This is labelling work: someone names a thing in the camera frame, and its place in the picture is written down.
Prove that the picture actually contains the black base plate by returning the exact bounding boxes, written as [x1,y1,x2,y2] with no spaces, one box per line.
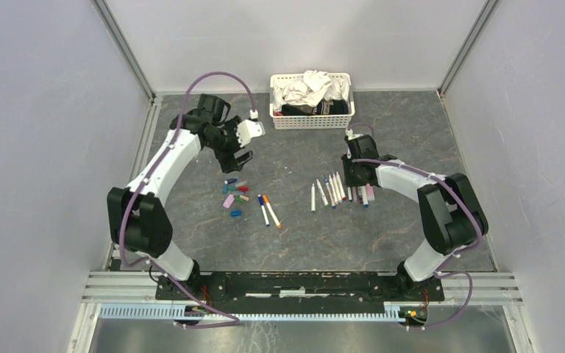
[154,271,445,315]

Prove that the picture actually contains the thin purple pen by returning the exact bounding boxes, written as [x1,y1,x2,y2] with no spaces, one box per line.
[352,187,362,203]

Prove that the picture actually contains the white plastic basket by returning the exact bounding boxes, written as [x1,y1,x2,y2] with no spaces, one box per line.
[269,84,355,130]

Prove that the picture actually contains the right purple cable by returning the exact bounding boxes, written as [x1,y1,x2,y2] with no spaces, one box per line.
[346,121,484,330]

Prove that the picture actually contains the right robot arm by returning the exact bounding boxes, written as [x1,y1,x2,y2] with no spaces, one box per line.
[341,129,488,300]

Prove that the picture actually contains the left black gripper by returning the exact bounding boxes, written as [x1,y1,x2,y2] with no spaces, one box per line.
[206,116,254,174]

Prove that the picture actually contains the orange tip white marker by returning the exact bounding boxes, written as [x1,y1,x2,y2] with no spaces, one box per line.
[263,194,282,229]

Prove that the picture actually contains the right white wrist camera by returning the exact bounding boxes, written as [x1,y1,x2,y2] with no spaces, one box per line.
[344,129,355,160]

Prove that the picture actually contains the white cable duct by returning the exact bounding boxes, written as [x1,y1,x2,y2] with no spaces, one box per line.
[99,304,405,323]

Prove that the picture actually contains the white crumpled cloth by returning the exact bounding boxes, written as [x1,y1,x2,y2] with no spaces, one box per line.
[270,70,352,112]

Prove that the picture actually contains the purple cable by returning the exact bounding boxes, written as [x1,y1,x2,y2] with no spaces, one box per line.
[118,71,260,329]
[346,121,484,330]

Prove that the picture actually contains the pink highlighter cap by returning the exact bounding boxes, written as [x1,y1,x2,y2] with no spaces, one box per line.
[222,194,235,209]

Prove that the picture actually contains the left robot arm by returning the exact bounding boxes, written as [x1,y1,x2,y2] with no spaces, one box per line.
[107,94,265,300]

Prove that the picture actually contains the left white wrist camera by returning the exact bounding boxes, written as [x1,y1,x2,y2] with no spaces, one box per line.
[236,119,266,148]

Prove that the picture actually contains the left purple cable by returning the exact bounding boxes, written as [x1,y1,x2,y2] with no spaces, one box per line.
[118,71,260,329]

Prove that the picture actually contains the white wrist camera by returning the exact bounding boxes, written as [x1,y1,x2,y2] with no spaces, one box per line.
[236,119,266,148]
[344,129,355,160]

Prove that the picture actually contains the black printed cloth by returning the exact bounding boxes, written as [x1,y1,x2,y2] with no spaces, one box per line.
[280,100,349,116]

